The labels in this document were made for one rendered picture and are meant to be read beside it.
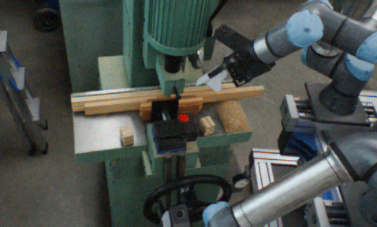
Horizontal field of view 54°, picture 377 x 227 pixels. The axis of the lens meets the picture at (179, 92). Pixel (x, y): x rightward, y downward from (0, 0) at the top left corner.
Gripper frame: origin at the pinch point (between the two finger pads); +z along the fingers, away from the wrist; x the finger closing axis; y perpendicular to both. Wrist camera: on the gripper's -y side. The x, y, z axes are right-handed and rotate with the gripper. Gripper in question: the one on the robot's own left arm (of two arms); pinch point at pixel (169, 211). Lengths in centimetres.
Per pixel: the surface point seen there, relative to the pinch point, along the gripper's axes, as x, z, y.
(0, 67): -57, 90, -28
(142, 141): -3.7, 21.1, -13.4
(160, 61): 5.0, 29.2, -37.7
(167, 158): 1.6, 7.0, -13.1
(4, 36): -55, 99, -41
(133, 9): -2, 36, -55
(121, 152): -10.5, 21.1, -10.5
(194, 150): 10.5, 9.4, -13.6
